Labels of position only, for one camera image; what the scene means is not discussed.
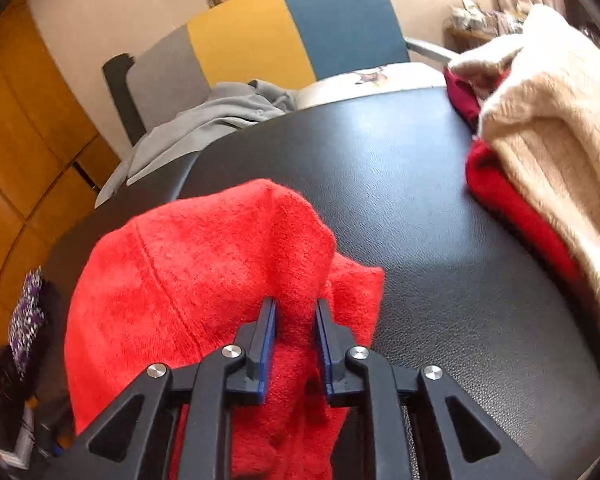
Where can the red knit sweater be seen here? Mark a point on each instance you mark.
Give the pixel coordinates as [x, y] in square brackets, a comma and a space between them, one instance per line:
[180, 285]

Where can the grey garment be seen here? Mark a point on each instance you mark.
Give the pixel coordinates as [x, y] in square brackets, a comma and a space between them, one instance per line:
[195, 125]

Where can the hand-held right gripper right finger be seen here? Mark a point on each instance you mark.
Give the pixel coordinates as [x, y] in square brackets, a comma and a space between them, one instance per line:
[322, 345]

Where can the dark cloth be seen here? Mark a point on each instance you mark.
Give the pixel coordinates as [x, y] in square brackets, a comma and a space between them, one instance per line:
[0, 385]

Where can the cream knit sweater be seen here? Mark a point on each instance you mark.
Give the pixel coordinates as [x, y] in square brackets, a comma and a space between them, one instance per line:
[545, 125]

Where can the pile of small packets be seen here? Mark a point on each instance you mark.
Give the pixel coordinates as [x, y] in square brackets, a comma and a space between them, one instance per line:
[480, 12]

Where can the grey yellow blue chair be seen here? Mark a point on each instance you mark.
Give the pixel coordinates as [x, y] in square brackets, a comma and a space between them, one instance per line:
[250, 30]

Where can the wooden shelf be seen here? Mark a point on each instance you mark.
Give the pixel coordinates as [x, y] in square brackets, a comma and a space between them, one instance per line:
[465, 37]

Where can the red folded garment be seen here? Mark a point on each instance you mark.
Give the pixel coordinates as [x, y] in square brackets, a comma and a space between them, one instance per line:
[510, 205]

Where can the purple patterned cloth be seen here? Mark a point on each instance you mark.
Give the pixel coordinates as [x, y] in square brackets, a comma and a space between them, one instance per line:
[26, 315]

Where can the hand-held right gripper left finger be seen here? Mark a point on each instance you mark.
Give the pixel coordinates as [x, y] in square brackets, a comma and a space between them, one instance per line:
[271, 345]

